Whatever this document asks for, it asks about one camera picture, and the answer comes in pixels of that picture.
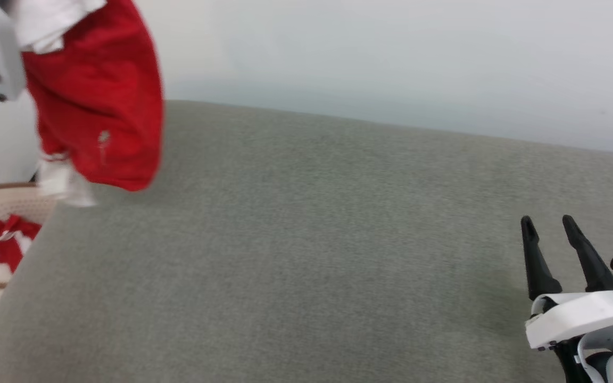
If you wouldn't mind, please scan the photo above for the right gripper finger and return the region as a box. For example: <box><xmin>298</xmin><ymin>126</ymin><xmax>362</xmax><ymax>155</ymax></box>
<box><xmin>562</xmin><ymin>214</ymin><xmax>613</xmax><ymax>293</ymax></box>
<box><xmin>520</xmin><ymin>215</ymin><xmax>563</xmax><ymax>302</ymax></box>

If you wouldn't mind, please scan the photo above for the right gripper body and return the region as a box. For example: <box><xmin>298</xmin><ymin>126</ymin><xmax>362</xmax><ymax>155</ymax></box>
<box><xmin>525</xmin><ymin>289</ymin><xmax>613</xmax><ymax>350</ymax></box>

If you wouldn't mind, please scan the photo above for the red basketball jersey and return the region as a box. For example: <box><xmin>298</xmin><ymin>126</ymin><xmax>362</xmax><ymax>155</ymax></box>
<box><xmin>11</xmin><ymin>0</ymin><xmax>164</xmax><ymax>207</ymax></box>

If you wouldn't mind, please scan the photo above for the red and white garment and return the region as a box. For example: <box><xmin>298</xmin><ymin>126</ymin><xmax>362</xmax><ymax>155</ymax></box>
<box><xmin>0</xmin><ymin>214</ymin><xmax>43</xmax><ymax>282</ymax></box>

